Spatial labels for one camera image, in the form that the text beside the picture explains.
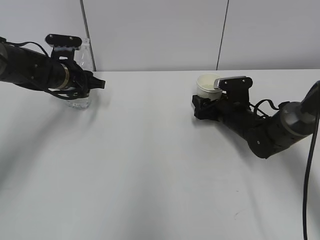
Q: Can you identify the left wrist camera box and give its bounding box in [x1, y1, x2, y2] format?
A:
[45, 33, 82, 61]

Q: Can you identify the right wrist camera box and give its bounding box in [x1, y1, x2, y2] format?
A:
[213, 76, 253, 108]

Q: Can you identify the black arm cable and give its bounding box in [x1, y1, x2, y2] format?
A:
[7, 41, 88, 101]
[302, 119, 320, 240]

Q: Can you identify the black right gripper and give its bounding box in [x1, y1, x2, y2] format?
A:
[191, 93, 253, 123]

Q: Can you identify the clear water bottle green label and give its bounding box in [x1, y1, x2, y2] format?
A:
[66, 38, 94, 110]

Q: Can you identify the white paper cup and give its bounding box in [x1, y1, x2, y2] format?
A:
[192, 73, 222, 101]

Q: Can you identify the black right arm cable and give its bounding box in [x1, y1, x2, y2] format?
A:
[302, 119, 320, 240]

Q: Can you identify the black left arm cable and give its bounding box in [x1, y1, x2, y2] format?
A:
[7, 41, 88, 101]

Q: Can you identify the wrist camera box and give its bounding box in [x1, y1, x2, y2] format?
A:
[45, 33, 82, 61]
[213, 76, 253, 108]

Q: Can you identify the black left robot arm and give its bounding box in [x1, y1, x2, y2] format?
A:
[0, 33, 106, 100]

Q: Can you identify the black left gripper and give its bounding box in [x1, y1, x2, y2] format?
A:
[64, 61, 106, 98]

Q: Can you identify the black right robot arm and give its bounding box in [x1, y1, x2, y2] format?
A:
[192, 76, 320, 159]

